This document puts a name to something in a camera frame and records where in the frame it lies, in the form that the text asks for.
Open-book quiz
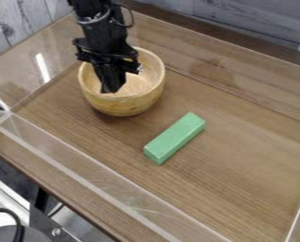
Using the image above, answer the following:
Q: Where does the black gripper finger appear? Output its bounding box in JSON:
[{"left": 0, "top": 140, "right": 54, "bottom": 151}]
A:
[
  {"left": 92, "top": 62, "right": 111, "bottom": 94},
  {"left": 110, "top": 63, "right": 126, "bottom": 93}
]

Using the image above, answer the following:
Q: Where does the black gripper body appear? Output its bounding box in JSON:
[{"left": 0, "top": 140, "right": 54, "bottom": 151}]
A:
[{"left": 72, "top": 18, "right": 141, "bottom": 76}]

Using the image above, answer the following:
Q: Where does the green rectangular block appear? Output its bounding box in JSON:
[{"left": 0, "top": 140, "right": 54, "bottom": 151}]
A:
[{"left": 143, "top": 112, "right": 205, "bottom": 165}]

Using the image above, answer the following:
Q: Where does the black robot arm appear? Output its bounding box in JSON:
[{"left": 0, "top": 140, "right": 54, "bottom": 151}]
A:
[{"left": 67, "top": 0, "right": 141, "bottom": 94}]

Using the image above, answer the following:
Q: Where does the brown wooden bowl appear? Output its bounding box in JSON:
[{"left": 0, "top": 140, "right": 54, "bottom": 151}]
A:
[{"left": 78, "top": 47, "right": 166, "bottom": 117}]

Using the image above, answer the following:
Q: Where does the black table leg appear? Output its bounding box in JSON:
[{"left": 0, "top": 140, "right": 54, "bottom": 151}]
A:
[{"left": 35, "top": 188, "right": 50, "bottom": 213}]

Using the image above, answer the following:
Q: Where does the clear acrylic enclosure wall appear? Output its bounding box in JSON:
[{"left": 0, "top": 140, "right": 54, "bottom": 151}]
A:
[{"left": 0, "top": 4, "right": 300, "bottom": 242}]

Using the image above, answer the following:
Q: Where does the black metal base plate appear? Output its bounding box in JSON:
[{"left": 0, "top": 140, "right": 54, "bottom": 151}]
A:
[{"left": 29, "top": 206, "right": 80, "bottom": 242}]

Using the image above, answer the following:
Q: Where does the black cable loop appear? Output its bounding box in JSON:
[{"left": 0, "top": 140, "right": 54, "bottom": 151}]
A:
[{"left": 0, "top": 207, "right": 24, "bottom": 242}]

